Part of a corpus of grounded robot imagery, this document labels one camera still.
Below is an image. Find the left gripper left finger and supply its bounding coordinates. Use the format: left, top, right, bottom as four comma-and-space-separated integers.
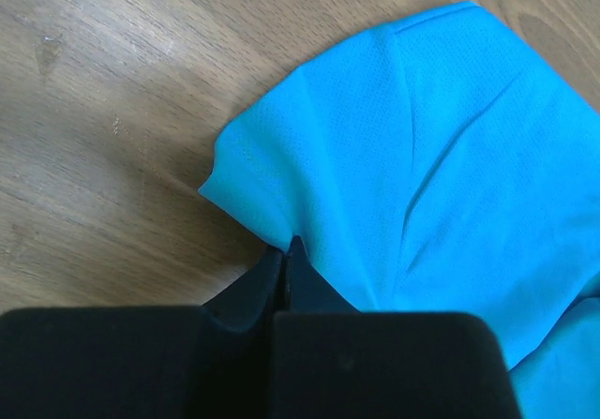
203, 247, 284, 333

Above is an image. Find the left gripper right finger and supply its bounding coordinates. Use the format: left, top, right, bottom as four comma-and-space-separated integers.
283, 236, 358, 314

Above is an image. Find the teal t shirt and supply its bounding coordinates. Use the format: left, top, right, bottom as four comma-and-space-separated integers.
200, 1, 599, 418

